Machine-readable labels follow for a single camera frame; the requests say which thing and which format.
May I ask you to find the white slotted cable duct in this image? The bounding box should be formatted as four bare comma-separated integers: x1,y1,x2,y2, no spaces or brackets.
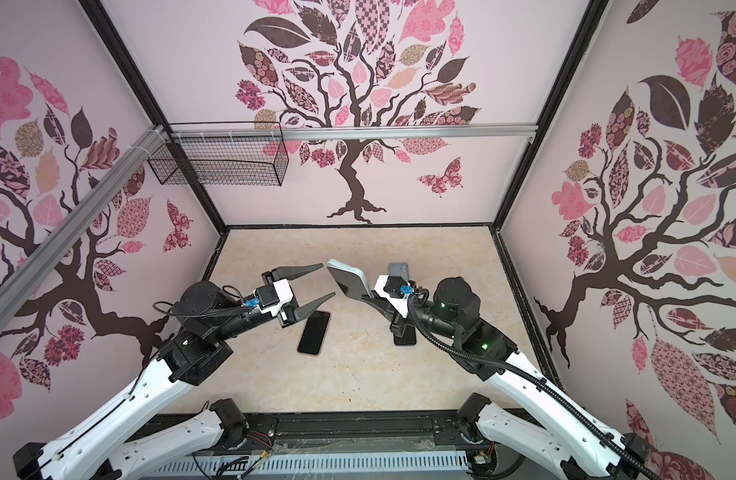
144,451,469,479

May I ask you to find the black smartphone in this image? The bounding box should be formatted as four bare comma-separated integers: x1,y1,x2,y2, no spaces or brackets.
393,327,417,347

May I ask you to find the black wire basket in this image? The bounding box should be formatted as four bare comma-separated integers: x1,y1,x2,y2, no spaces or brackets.
148,120,289,187

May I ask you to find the white phone case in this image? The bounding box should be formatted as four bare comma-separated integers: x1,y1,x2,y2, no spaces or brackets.
326,259,373,300

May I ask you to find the aluminium rail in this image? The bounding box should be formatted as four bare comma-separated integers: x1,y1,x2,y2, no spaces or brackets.
170,123,538,141
0,125,167,332

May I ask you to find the left thin black cable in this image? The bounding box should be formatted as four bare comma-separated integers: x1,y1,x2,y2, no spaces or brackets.
153,284,255,319

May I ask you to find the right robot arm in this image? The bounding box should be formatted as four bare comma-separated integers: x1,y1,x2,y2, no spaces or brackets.
342,275,657,479

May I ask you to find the back aluminium rail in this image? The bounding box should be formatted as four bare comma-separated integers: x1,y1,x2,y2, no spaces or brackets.
170,123,538,141

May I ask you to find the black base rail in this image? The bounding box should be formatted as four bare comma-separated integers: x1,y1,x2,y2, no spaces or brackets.
133,397,528,479

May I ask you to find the left aluminium rail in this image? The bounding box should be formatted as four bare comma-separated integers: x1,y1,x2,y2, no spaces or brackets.
0,125,167,332

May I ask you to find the phone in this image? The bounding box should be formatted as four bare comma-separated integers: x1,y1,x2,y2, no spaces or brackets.
328,266,365,300
297,311,331,356

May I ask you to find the phone in pink case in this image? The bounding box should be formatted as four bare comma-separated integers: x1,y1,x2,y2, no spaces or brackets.
297,311,331,356

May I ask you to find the light blue phone case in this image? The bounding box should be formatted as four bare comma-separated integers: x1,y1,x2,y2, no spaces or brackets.
388,262,410,282

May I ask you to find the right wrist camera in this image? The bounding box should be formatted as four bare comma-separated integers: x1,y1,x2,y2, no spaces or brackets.
374,275,413,318

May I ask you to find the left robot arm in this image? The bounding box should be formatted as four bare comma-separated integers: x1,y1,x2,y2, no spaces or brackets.
13,264,330,479

